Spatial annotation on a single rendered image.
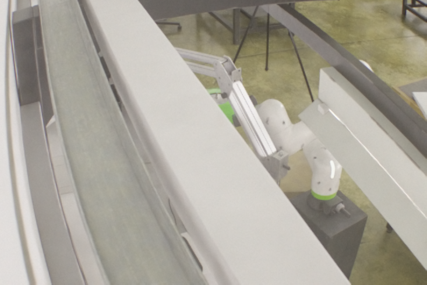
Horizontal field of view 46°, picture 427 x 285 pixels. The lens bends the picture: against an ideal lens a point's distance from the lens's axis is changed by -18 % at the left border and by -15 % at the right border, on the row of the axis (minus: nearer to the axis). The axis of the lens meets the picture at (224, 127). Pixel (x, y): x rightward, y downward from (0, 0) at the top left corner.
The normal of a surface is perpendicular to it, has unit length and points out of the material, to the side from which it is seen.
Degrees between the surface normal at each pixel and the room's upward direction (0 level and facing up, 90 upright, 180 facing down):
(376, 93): 90
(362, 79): 90
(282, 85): 0
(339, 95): 90
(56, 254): 0
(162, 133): 0
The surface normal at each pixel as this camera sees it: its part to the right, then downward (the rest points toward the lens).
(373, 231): 0.00, -0.83
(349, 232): 0.53, 0.47
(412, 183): -0.93, 0.20
